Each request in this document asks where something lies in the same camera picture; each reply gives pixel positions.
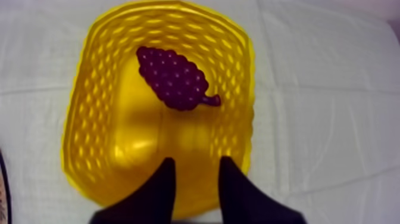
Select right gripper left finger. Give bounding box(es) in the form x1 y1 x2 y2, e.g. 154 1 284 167
89 157 177 224

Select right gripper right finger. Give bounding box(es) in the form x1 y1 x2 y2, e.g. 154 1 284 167
218 155 308 224

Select yellow plastic basket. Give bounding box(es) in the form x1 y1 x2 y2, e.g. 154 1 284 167
61 1 256 220

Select purple toy grapes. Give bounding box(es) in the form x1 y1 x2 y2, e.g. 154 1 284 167
136 46 222 111

